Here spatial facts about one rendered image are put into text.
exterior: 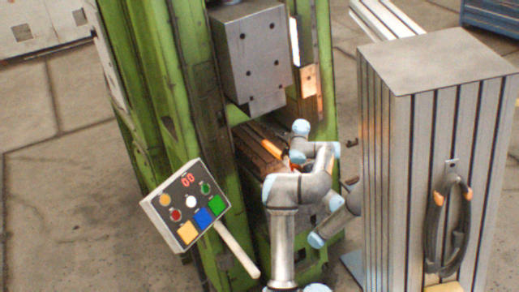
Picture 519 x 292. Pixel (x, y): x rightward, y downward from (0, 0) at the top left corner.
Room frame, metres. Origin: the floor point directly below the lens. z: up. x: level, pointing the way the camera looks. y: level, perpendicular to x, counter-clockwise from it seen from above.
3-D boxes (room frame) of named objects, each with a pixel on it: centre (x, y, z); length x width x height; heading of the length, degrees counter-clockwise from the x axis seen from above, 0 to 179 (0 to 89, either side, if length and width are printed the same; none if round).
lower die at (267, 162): (2.33, 0.00, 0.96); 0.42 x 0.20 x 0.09; 24
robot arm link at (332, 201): (1.72, -0.30, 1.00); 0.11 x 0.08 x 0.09; 24
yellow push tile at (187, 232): (1.68, 0.36, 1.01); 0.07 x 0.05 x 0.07; 139
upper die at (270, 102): (2.33, 0.00, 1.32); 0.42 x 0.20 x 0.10; 24
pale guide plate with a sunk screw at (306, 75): (2.39, -0.32, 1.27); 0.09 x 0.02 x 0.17; 114
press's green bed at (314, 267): (2.36, -0.04, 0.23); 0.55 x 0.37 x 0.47; 24
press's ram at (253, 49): (2.35, -0.04, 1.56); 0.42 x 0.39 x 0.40; 24
